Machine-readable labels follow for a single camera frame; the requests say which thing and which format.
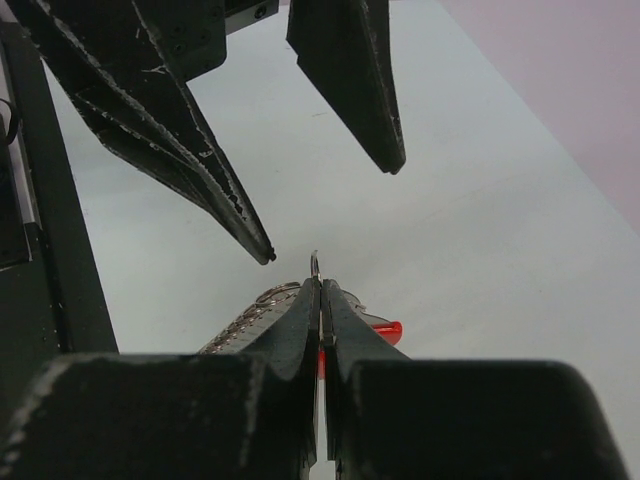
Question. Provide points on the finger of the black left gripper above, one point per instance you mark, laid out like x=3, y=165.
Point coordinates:
x=343, y=47

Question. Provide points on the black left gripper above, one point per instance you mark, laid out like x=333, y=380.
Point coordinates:
x=125, y=66

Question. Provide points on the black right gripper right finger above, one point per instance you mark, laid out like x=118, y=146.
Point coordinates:
x=393, y=417

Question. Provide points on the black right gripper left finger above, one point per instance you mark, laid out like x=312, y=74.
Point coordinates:
x=108, y=416

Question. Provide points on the black mounting base plate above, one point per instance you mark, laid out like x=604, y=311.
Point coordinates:
x=52, y=301

